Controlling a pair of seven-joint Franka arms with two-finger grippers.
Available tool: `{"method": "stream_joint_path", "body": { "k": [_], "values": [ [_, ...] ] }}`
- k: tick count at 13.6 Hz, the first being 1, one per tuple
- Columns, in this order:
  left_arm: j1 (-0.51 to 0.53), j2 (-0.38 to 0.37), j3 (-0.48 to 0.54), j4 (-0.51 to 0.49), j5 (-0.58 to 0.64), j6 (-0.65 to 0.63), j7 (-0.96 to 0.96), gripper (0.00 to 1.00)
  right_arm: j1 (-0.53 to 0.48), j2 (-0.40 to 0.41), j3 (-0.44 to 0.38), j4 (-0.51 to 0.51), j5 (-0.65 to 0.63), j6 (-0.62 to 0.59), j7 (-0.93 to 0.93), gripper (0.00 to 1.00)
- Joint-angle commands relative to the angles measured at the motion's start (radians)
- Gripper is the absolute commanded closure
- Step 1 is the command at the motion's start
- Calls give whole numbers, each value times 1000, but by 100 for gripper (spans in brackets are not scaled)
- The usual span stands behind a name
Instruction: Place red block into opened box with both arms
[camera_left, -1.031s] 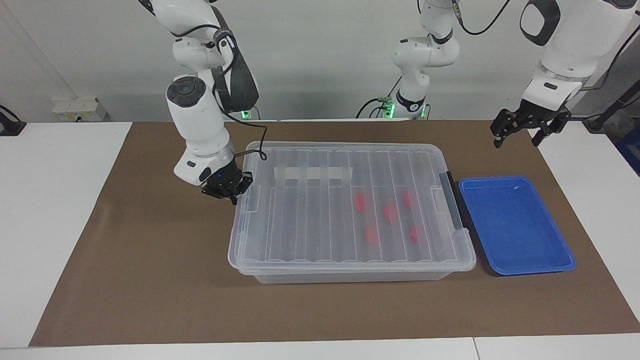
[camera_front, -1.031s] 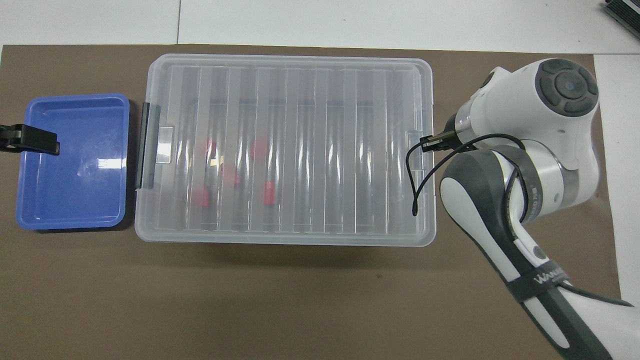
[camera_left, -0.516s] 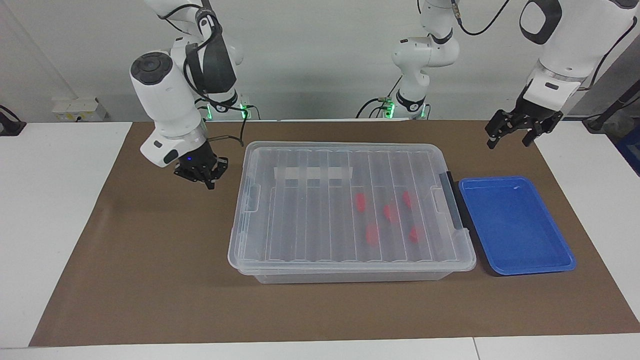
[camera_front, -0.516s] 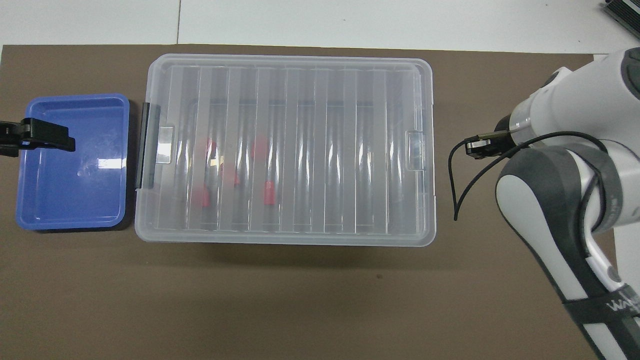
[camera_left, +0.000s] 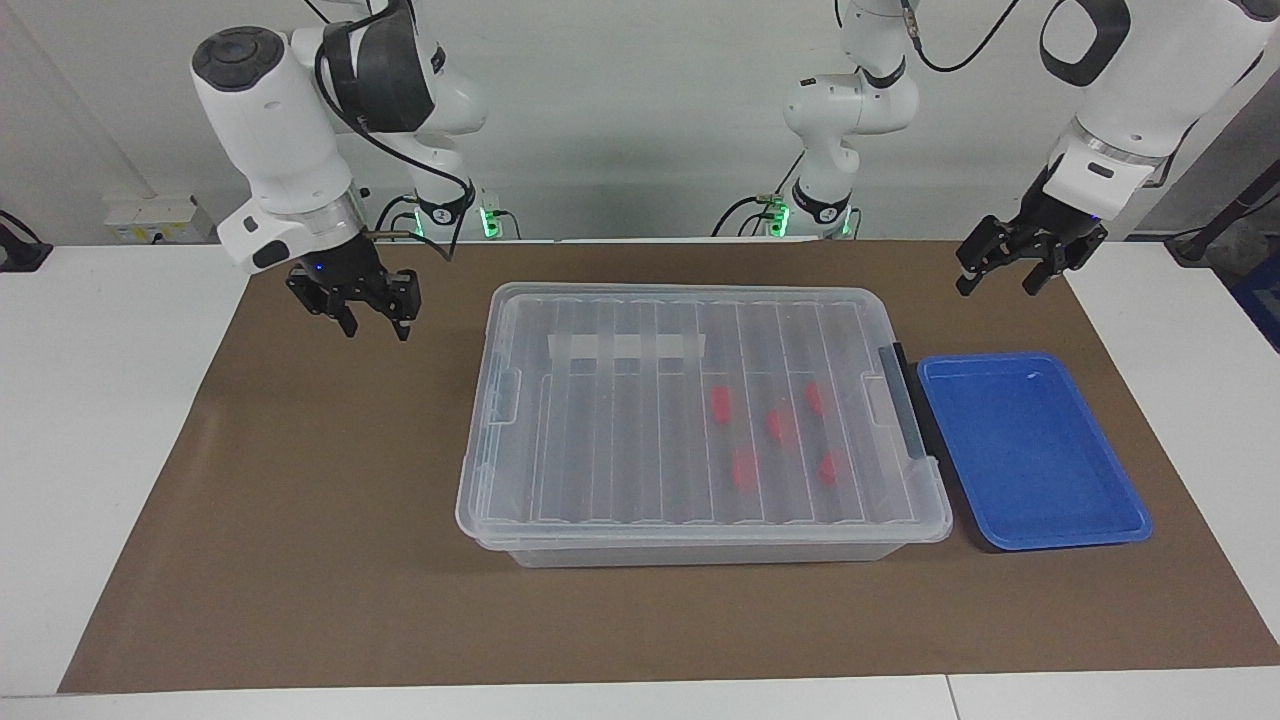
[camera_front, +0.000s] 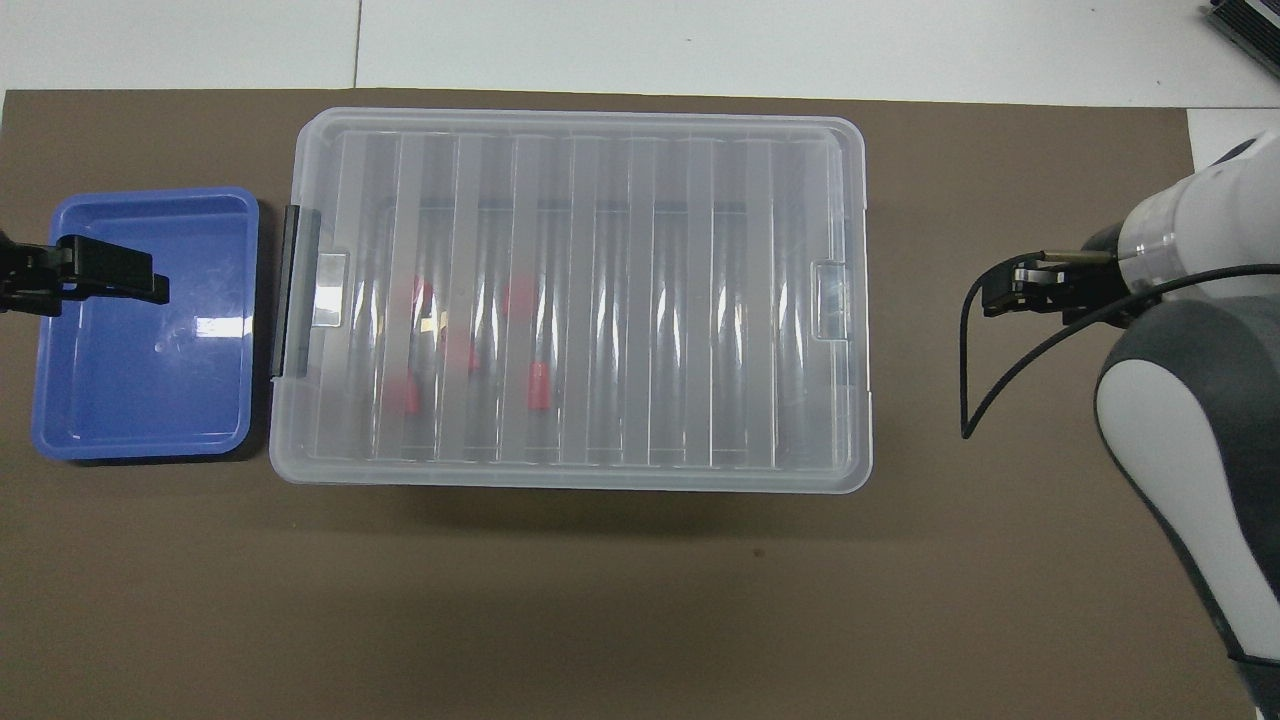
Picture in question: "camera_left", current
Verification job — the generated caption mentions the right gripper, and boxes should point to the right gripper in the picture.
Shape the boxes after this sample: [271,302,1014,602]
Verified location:
[286,234,422,344]

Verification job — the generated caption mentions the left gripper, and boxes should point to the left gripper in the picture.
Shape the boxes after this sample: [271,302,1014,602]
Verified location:
[954,165,1110,299]

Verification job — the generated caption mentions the clear plastic box lid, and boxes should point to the clear plastic box lid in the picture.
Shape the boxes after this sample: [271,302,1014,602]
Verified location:
[455,283,954,547]

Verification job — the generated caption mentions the clear plastic storage box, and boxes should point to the clear plastic storage box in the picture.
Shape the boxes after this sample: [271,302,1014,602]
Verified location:
[470,290,943,570]

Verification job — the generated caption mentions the blue plastic tray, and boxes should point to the blue plastic tray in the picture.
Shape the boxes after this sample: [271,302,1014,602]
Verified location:
[916,351,1154,552]

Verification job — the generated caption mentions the black stand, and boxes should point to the black stand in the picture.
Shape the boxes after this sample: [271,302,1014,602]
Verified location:
[0,208,54,273]
[1164,155,1280,267]

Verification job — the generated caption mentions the black cable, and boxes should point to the black cable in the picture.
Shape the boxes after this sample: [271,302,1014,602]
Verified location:
[314,0,475,264]
[898,0,1023,74]
[711,150,806,239]
[373,193,419,241]

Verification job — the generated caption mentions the white wall socket box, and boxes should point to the white wall socket box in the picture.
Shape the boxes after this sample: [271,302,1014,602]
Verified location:
[103,193,218,246]

